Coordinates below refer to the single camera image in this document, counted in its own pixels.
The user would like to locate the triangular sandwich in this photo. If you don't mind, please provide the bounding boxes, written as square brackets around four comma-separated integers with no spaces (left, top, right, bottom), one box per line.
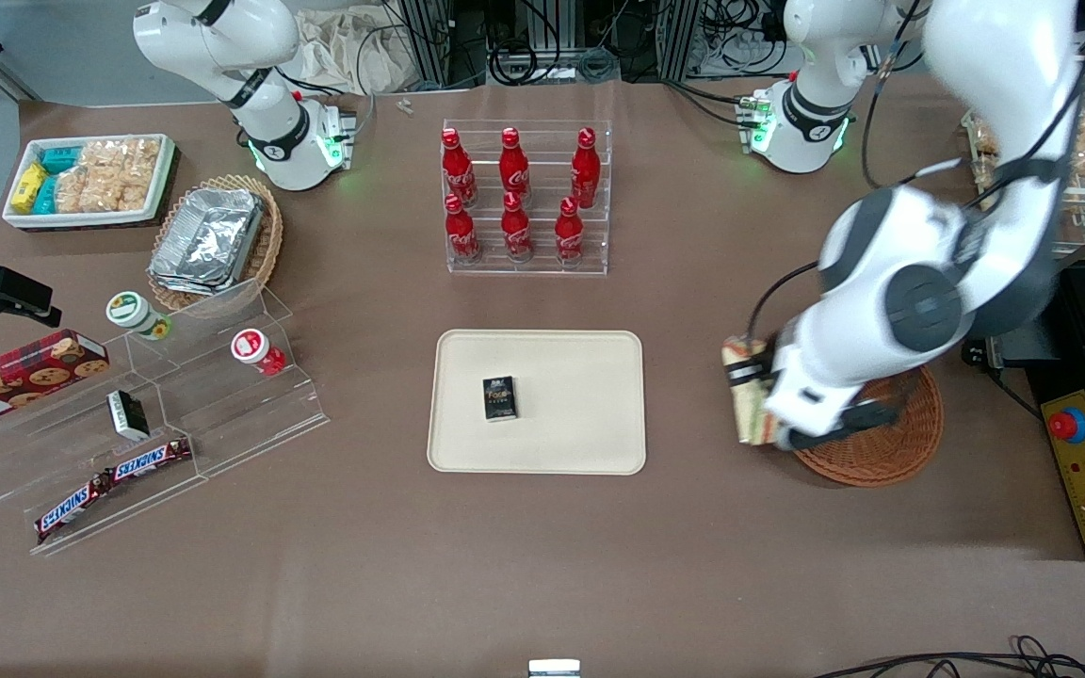
[721,336,785,446]

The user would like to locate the brown round wicker basket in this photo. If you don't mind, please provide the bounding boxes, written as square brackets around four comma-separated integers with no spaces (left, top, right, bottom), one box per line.
[791,365,945,488]

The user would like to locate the beige rectangular tray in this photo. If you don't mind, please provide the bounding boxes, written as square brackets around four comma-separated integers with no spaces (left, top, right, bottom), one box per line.
[427,329,647,476]

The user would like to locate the light oval wicker basket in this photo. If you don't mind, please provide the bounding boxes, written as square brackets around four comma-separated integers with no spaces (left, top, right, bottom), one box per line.
[147,174,284,313]

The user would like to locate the black grey device box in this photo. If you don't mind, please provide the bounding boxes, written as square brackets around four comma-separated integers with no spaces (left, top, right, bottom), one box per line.
[961,334,1061,370]

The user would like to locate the red cola bottle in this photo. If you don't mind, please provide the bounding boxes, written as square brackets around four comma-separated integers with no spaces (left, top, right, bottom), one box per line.
[571,127,602,210]
[556,197,587,266]
[501,192,534,262]
[499,127,532,204]
[442,128,478,209]
[445,194,483,264]

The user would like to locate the clear acrylic bottle rack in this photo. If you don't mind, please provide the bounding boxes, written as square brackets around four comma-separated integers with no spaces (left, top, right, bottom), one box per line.
[442,119,612,277]

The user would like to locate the small black card box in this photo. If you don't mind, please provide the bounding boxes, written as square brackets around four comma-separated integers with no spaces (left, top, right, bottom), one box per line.
[482,376,517,422]

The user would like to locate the red lid white cup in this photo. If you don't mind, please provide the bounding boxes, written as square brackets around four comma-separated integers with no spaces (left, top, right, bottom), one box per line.
[230,328,288,378]

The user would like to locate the beige cloth bag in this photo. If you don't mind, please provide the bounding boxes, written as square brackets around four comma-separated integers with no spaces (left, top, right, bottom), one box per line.
[296,5,417,96]

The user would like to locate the clear acrylic stepped shelf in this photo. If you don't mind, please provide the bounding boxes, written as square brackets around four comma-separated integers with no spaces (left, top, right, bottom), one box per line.
[0,278,332,557]

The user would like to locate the stacked aluminium foil trays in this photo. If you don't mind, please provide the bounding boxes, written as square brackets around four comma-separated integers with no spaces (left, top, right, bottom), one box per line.
[148,187,267,298]

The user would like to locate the brown snickers bar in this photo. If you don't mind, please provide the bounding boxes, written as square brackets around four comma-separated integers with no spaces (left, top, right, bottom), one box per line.
[35,471,117,545]
[111,437,194,484]

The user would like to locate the green lid white cup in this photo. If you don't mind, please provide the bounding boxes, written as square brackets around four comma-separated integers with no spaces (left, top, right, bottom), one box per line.
[106,291,173,342]

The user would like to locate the small black white box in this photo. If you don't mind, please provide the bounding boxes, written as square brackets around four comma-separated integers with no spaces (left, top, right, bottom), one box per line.
[106,389,152,443]

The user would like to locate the clear rice cracker bag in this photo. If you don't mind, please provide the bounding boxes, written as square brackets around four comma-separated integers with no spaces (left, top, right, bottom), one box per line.
[53,165,124,215]
[79,138,162,212]

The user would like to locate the white rectangular snack bin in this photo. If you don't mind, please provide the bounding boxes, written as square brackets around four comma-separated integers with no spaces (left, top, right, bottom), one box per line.
[2,134,177,231]

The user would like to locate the red tartan cookie box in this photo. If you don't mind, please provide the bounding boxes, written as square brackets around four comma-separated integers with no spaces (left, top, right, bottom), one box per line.
[0,330,111,433]

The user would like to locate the yellow snack packet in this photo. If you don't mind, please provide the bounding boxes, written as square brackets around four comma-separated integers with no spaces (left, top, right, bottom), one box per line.
[10,162,50,214]

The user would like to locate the black floor cables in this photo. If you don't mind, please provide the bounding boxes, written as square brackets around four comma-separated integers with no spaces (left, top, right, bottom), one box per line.
[814,635,1085,678]

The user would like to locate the coiled black cable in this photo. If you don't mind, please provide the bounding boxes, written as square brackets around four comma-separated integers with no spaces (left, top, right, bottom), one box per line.
[489,40,555,88]

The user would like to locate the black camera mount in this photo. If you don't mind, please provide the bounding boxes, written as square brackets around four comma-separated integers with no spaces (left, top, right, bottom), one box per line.
[0,234,64,336]

